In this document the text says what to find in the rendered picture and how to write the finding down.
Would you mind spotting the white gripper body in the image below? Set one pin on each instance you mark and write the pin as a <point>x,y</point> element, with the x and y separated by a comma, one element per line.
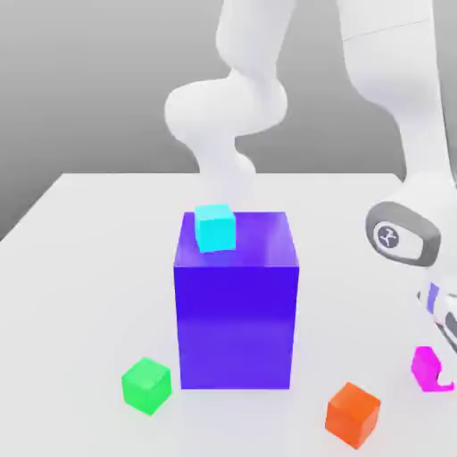
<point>450,351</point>

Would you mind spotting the small magenta cube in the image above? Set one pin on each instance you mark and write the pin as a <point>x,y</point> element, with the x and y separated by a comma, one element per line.
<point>424,367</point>

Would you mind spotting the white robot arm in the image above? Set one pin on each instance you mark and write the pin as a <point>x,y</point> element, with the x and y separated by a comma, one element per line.
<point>400,107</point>

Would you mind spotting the small orange cube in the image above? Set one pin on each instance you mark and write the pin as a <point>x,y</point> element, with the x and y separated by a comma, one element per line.
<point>351,416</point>

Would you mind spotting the small cyan cube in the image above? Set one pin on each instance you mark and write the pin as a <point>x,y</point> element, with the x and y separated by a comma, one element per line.
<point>216,228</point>

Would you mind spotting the small green cube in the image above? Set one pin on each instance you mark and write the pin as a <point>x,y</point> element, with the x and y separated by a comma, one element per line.
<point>144,387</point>

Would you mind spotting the large purple box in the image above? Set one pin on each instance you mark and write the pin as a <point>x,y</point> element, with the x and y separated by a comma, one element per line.
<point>235,321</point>

